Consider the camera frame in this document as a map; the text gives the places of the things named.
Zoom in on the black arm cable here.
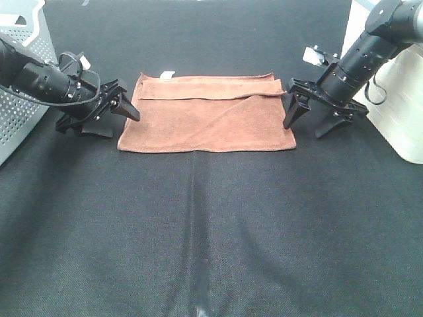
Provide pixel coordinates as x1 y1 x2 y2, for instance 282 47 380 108
363 59 388 106
0 51 102 108

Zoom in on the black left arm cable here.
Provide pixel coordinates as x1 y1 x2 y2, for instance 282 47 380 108
0 51 102 108

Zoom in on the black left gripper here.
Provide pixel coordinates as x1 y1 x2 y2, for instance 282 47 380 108
54 74 140 138

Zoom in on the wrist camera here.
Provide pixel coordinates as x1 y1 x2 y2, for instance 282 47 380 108
79 55 91 71
302 45 340 68

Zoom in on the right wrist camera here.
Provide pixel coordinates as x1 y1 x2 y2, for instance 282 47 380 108
302 45 340 68

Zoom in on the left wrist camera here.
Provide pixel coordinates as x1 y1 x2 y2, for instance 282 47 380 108
79 55 91 71

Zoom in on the pale green storage box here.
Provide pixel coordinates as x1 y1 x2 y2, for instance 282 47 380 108
340 0 423 165

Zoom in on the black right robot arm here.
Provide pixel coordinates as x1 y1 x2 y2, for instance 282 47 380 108
283 1 422 138

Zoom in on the grey perforated basket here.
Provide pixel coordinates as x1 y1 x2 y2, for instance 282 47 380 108
1 1 57 163

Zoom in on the brown towel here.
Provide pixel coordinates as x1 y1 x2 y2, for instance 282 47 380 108
118 73 296 153

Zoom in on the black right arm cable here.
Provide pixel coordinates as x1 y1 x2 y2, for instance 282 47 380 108
363 59 388 106

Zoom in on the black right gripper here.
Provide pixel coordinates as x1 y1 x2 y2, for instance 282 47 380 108
283 63 369 139

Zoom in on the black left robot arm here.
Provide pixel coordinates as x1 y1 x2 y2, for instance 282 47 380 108
1 34 140 138

